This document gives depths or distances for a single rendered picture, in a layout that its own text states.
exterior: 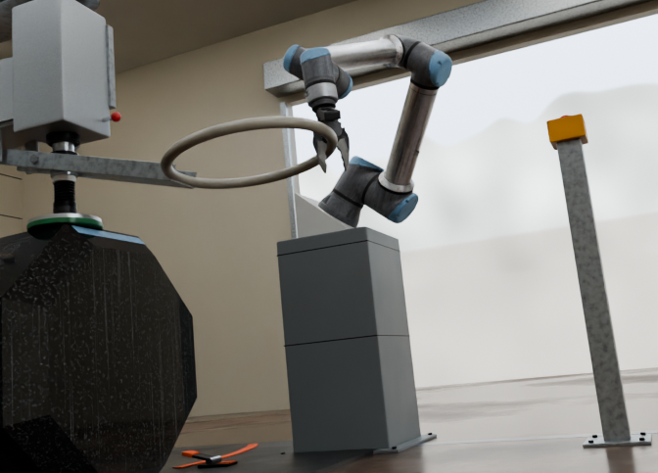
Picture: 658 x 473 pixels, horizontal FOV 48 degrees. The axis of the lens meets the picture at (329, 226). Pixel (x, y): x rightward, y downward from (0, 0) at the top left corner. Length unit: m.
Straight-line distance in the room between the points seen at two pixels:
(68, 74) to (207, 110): 6.03
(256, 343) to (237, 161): 1.93
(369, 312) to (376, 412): 0.37
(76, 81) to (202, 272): 5.75
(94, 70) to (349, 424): 1.56
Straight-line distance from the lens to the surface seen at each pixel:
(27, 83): 2.49
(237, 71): 8.33
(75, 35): 2.51
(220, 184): 2.27
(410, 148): 2.90
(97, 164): 2.30
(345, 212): 3.09
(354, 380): 2.89
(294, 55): 2.38
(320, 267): 2.96
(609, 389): 2.60
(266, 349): 7.61
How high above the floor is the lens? 0.30
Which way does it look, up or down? 11 degrees up
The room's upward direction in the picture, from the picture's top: 5 degrees counter-clockwise
